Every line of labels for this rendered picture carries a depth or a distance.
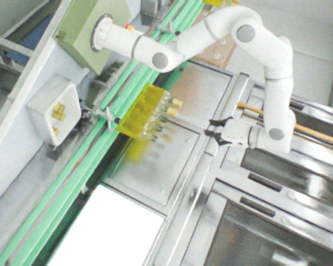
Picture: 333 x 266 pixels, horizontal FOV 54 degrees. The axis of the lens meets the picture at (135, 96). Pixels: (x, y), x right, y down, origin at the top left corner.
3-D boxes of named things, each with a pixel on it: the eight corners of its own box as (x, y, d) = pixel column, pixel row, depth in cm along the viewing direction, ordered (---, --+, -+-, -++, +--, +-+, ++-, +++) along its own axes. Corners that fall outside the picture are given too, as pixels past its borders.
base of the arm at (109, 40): (85, 41, 116) (123, 57, 112) (99, 9, 116) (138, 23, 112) (101, 52, 131) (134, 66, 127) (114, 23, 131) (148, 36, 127)
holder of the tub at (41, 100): (41, 145, 135) (57, 152, 132) (24, 104, 113) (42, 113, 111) (66, 115, 144) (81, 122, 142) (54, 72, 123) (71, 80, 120)
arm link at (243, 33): (240, 73, 114) (236, 89, 102) (233, 12, 107) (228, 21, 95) (292, 68, 108) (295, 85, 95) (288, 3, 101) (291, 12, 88)
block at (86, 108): (80, 118, 143) (94, 125, 141) (77, 105, 135) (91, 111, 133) (84, 112, 145) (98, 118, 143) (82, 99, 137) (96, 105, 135)
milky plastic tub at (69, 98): (39, 138, 130) (57, 147, 128) (24, 105, 113) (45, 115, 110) (65, 108, 140) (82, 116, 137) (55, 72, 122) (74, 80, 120)
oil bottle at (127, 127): (103, 124, 152) (143, 143, 145) (101, 118, 147) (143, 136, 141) (109, 116, 155) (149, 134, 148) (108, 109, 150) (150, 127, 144)
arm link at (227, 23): (200, 22, 101) (243, -5, 94) (207, 14, 113) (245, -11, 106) (223, 59, 103) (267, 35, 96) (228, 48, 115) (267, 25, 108)
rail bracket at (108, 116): (94, 127, 142) (119, 138, 139) (90, 103, 129) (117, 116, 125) (98, 122, 144) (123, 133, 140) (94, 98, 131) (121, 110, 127)
